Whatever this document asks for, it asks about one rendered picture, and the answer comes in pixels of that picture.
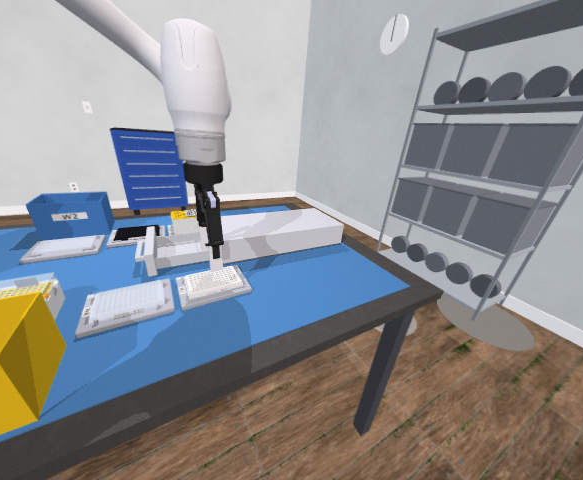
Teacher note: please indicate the yellow open-top bin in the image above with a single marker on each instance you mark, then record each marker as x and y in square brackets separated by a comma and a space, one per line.
[29, 358]

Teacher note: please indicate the blue open-top bin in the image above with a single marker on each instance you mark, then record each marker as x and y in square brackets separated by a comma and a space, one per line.
[70, 215]

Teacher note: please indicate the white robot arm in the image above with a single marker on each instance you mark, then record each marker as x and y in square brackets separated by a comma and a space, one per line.
[190, 66]

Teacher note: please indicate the black multi-well plate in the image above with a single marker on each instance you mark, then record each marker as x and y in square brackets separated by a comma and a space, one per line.
[131, 233]

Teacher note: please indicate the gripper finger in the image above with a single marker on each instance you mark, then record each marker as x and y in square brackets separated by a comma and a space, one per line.
[214, 229]
[202, 225]

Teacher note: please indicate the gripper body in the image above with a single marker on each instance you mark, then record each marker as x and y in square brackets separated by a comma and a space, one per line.
[207, 176]

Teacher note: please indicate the blue bench mat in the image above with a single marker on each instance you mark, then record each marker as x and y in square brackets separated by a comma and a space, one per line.
[289, 291]

